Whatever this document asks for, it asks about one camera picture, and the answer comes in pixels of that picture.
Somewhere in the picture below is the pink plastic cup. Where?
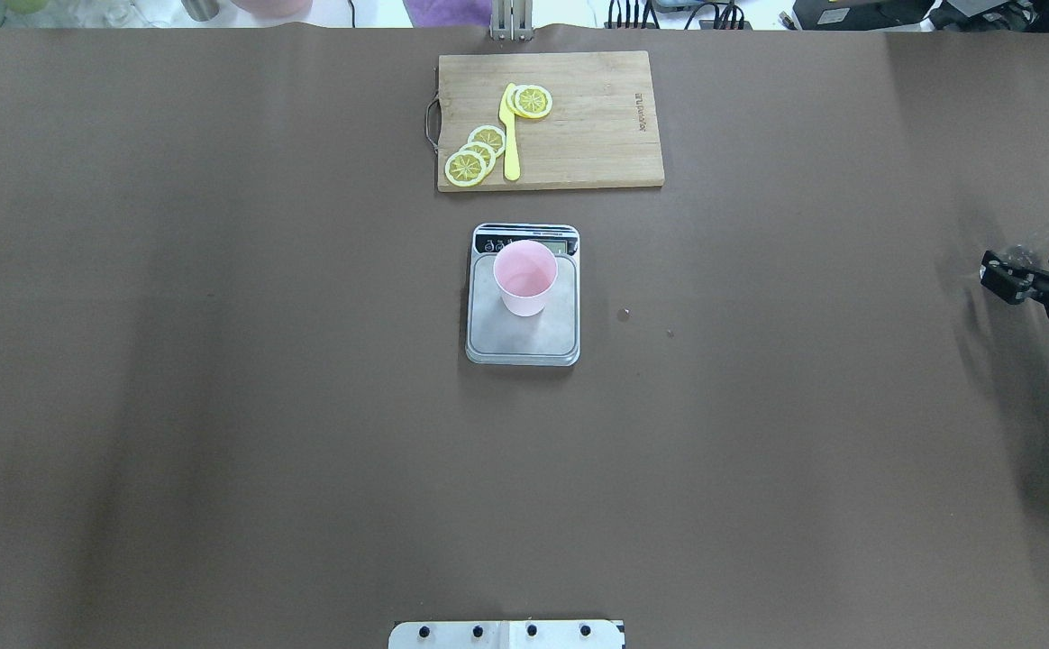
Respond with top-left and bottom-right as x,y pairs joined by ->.
493,240 -> 559,317

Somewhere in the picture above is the digital kitchen scale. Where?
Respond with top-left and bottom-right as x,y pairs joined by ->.
464,223 -> 581,367

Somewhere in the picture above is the wooden cutting board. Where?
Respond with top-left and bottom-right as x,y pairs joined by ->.
435,50 -> 665,193

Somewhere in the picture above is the lemon slice pair top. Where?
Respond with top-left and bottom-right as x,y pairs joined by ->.
507,85 -> 553,120

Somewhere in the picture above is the yellow plastic knife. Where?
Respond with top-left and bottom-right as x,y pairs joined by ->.
498,83 -> 521,182

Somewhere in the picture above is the lemon slice middle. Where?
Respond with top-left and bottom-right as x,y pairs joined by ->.
458,140 -> 498,171

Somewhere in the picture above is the lemon slice rear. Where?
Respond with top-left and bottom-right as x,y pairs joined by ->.
468,124 -> 506,157

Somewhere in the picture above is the lemon slice front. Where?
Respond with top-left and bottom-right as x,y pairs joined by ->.
443,149 -> 490,188

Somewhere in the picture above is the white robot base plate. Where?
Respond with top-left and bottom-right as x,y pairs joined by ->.
388,619 -> 626,648

